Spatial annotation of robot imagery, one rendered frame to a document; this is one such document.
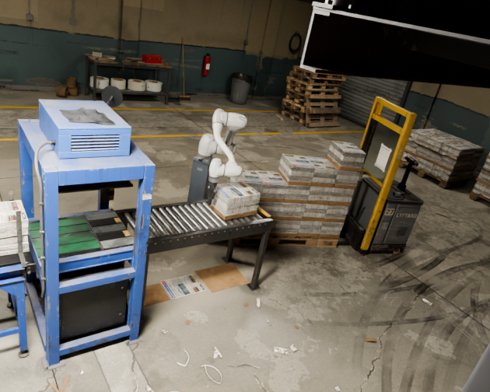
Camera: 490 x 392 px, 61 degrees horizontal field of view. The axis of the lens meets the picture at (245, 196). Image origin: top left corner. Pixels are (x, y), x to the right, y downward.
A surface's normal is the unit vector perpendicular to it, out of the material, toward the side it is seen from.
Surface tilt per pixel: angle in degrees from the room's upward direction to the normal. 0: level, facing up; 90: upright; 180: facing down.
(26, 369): 0
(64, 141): 90
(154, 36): 90
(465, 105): 90
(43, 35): 90
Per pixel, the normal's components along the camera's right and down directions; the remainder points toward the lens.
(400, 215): 0.24, 0.46
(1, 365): 0.18, -0.89
